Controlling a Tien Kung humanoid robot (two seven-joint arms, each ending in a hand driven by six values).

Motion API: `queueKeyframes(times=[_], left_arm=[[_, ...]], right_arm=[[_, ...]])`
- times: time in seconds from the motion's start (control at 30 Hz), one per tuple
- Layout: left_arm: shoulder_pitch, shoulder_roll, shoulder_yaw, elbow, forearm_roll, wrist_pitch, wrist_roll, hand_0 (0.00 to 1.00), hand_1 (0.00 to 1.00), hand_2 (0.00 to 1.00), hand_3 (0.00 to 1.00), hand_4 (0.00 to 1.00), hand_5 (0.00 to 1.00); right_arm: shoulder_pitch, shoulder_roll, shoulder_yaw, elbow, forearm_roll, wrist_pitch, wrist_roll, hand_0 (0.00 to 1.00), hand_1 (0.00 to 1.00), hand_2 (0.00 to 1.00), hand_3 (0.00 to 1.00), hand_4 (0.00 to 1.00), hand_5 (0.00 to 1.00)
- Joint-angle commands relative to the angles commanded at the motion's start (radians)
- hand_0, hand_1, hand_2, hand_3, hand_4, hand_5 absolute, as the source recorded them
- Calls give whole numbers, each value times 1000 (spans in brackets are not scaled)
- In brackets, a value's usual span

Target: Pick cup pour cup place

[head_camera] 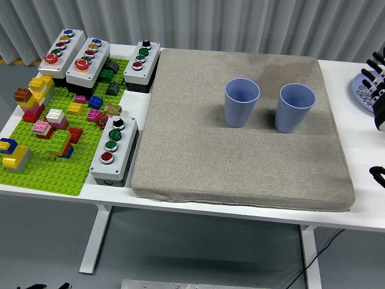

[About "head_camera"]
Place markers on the green studded baseplate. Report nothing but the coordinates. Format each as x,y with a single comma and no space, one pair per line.
54,176

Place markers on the multicolour brick tower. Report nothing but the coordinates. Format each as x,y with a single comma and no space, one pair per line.
34,102

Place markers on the brass valve fitting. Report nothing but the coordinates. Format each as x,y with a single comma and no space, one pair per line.
112,110

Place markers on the grey-brown fabric mat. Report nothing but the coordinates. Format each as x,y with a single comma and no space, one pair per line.
195,144

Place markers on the grey pleated curtain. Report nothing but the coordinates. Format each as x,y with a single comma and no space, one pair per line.
210,24

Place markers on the white table leg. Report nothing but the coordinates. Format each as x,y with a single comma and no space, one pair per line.
96,238
311,259

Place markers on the yellow toy brick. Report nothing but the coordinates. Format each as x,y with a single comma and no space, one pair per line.
75,108

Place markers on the blue toy brick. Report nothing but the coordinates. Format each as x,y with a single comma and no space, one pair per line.
95,101

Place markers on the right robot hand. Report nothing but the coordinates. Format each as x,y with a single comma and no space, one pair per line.
379,114

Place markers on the yellow and grey brick stack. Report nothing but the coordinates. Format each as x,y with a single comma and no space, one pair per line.
16,159

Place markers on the grey four-button control box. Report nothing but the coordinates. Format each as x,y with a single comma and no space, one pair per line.
149,64
124,144

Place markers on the green orange blue brick stack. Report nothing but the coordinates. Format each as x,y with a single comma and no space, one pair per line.
60,143

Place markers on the grey five-button control box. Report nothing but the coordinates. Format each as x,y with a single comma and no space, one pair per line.
64,57
94,67

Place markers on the dark green toy brick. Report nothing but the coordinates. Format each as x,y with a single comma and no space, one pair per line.
106,75

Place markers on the small magenta toy brick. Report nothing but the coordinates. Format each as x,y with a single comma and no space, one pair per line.
80,98

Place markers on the blue ribbed plastic cup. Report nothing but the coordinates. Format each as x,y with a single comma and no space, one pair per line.
291,116
239,113

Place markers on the pink and red brick stack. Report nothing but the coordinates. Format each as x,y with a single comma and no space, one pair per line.
42,128

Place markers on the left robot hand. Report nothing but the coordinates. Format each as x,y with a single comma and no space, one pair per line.
37,286

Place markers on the red toy brick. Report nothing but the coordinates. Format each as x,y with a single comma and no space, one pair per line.
75,134

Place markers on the light blue plate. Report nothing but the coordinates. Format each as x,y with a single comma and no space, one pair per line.
357,82

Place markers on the blue and yellow brick stack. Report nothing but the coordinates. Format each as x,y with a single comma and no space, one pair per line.
7,146

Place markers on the white and pink brick stack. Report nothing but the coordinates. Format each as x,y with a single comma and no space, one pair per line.
57,119

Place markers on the grey sloped toy brick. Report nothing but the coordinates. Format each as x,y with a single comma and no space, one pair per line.
113,89
112,66

